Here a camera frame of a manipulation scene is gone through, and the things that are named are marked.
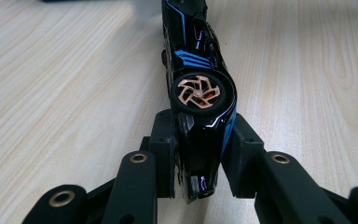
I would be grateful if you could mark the blue and black toy car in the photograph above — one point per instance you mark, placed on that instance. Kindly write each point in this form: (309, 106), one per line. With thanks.
(199, 93)

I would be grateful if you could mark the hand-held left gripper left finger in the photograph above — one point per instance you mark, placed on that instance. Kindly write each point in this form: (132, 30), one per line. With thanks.
(164, 155)

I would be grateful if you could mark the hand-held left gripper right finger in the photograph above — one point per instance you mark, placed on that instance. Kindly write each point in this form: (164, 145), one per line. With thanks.
(244, 161)

